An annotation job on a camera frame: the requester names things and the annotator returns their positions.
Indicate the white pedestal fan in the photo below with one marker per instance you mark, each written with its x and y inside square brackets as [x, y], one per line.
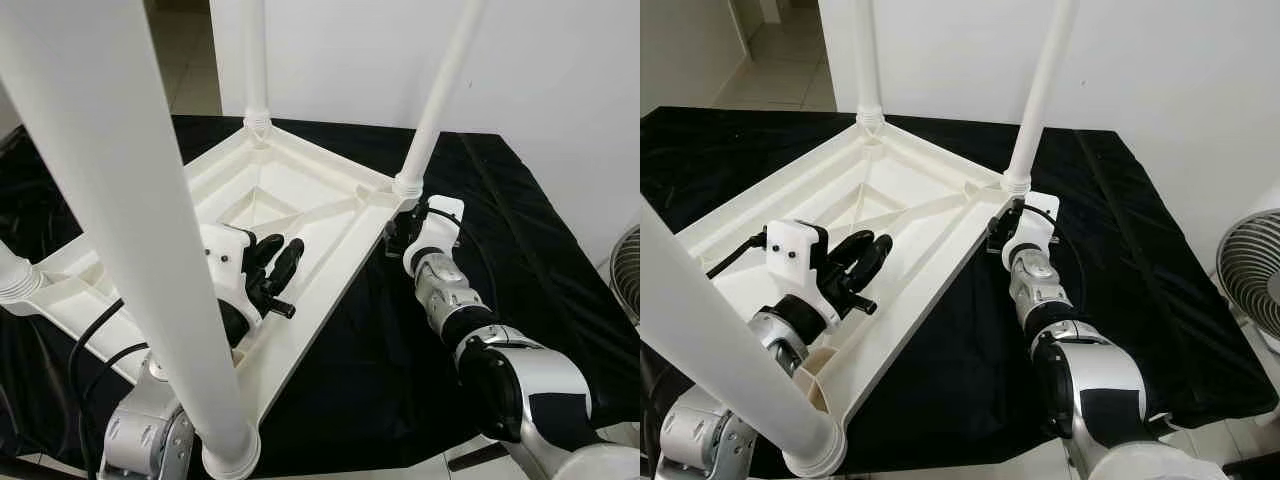
[1255, 270]
[627, 275]

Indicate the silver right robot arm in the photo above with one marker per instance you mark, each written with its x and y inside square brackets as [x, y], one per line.
[1100, 370]
[500, 360]

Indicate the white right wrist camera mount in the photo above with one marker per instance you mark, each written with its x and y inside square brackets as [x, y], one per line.
[1038, 220]
[440, 225]

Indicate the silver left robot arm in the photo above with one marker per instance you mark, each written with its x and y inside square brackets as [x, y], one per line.
[150, 430]
[700, 435]

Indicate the white plastic children tabletop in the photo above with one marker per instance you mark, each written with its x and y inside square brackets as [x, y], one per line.
[320, 230]
[930, 230]

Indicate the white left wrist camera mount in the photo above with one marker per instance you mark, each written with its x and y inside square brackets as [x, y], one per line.
[795, 255]
[228, 260]

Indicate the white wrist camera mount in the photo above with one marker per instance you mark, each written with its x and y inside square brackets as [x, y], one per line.
[795, 255]
[228, 260]
[1038, 220]
[440, 225]

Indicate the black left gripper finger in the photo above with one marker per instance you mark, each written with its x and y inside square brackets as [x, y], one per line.
[288, 265]
[266, 250]
[852, 247]
[872, 262]

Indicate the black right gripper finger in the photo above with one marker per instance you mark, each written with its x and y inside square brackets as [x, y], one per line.
[392, 235]
[994, 230]

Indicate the black metal table leg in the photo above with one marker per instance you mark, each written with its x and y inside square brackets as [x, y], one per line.
[475, 457]

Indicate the black metal shelf rack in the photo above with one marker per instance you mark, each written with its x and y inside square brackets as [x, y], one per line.
[1255, 468]

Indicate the white plastic table leg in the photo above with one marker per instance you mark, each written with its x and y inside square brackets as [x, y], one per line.
[15, 280]
[120, 200]
[256, 60]
[440, 90]
[1040, 90]
[720, 340]
[867, 60]

